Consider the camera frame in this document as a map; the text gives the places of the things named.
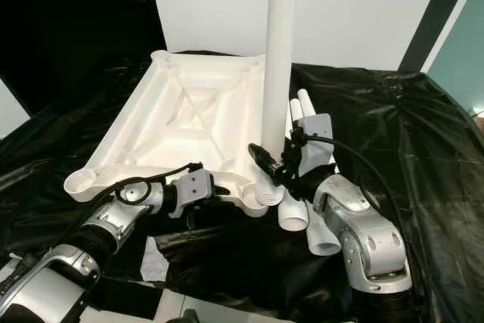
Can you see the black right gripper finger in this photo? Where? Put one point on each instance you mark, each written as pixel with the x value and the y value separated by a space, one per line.
pixel 267 163

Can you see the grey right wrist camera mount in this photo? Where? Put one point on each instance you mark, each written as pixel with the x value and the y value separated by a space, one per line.
pixel 318 145

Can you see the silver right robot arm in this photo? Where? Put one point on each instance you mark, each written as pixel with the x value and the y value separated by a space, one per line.
pixel 363 232

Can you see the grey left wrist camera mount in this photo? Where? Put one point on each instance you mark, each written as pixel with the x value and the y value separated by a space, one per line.
pixel 197 187

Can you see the black door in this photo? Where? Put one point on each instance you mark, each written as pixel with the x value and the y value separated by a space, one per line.
pixel 60 35

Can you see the black wall strip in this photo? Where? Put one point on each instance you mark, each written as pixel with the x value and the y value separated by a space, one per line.
pixel 439 17

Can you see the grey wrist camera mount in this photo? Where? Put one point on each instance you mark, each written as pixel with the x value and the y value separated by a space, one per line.
pixel 197 187
pixel 318 145

